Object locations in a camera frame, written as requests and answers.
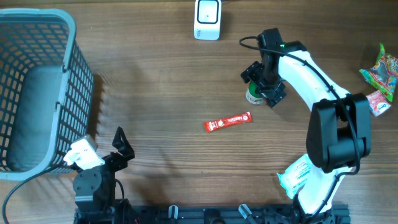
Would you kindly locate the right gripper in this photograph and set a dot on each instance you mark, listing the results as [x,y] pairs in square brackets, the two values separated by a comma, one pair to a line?
[272,94]

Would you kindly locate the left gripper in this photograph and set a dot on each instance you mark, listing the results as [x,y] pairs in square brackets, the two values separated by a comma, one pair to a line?
[124,149]

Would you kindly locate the green lid plastic jar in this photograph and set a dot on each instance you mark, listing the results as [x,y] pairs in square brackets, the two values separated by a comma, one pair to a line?
[252,96]

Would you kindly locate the red Nescafe stick sachet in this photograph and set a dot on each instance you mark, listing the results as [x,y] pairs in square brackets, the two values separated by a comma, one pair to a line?
[217,124]

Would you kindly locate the teal white tissue pack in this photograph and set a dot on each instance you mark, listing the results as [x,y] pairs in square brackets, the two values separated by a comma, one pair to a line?
[295,176]

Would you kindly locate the small red white box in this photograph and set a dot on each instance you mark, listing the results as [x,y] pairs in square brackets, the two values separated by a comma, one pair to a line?
[378,103]

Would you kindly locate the Haribo gummy candy bag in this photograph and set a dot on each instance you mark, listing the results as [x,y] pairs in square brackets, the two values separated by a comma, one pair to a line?
[383,75]

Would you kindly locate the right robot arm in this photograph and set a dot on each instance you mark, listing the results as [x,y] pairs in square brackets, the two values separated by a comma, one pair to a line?
[338,136]

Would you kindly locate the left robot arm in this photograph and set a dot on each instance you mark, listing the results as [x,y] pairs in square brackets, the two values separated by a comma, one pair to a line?
[94,188]

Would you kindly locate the white barcode scanner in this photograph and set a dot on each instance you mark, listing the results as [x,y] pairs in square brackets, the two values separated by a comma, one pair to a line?
[207,21]

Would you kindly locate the grey plastic mesh basket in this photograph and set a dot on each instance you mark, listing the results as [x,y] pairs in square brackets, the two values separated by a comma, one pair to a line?
[46,91]

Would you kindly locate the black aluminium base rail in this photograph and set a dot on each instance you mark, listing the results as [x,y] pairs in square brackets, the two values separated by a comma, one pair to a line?
[211,214]

